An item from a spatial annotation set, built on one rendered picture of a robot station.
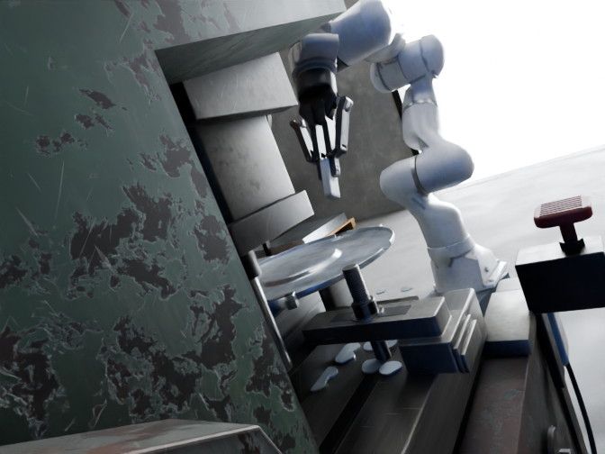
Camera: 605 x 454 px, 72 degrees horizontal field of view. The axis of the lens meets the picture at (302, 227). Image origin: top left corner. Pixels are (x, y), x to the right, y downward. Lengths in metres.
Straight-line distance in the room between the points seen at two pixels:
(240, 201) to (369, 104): 4.93
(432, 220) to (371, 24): 0.52
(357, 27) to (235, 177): 0.51
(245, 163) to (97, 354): 0.31
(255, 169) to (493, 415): 0.35
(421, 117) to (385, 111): 4.07
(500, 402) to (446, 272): 0.71
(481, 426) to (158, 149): 0.39
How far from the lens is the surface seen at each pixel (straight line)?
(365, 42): 0.88
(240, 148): 0.47
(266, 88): 0.50
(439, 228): 1.15
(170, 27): 0.28
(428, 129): 1.18
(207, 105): 0.42
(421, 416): 0.37
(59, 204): 0.20
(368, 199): 5.54
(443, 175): 1.11
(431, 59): 1.24
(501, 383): 0.53
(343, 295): 0.61
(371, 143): 5.38
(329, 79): 0.80
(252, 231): 0.41
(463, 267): 1.18
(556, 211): 0.58
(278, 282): 0.57
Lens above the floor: 0.91
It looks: 7 degrees down
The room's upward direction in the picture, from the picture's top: 21 degrees counter-clockwise
